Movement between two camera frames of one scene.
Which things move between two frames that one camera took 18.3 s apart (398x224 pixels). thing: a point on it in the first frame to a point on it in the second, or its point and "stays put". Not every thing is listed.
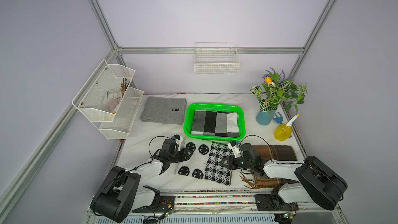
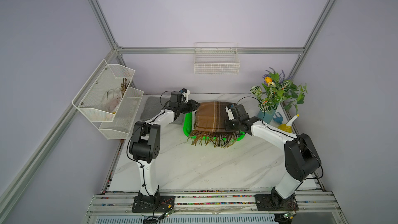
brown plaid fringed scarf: [273, 153] to [209, 123]
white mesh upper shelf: [100, 96] stays put
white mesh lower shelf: [124, 118] stays put
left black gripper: [184, 156] to [193, 107]
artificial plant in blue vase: [278, 89] stays put
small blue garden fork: [279, 120] stays put
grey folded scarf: [171, 110] stays put
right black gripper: [230, 162] to [227, 126]
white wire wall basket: [216, 58] stays put
